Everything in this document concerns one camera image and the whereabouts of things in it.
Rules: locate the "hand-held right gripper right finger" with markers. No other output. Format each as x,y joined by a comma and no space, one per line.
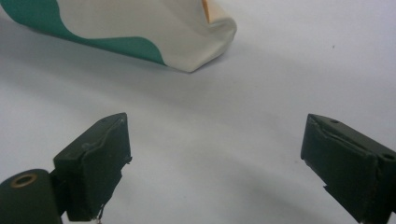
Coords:
345,161

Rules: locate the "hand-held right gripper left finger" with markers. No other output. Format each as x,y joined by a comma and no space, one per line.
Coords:
93,168

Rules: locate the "white and green paper bag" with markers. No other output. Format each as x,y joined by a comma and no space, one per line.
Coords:
140,28

